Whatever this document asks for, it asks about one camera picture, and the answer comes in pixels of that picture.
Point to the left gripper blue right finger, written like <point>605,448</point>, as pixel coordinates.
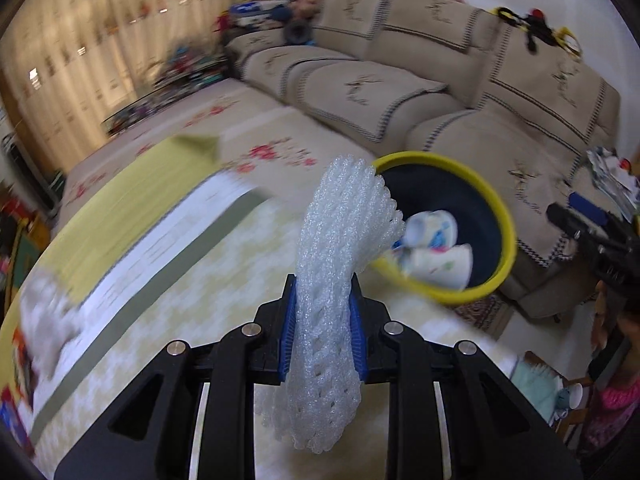
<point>358,336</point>

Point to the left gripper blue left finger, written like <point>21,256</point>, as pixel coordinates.
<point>287,333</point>

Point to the white foam fruit net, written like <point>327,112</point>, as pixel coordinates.
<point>350,222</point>

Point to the yellow rimmed dark trash bin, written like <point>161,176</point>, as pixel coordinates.
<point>420,181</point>

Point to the white paper cup pink logo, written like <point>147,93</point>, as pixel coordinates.
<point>429,251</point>

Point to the patterned table cloth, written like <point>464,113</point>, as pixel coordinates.
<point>175,246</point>

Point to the white plastic bag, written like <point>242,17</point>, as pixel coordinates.
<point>49,320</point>

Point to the beige sofa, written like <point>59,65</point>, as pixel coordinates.
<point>444,77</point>

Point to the low glass shelf clutter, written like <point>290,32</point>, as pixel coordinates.
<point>187,71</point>

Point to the red blue tissue box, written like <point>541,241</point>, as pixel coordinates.
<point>13,422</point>

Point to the cream curtains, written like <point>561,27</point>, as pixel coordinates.
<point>72,63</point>

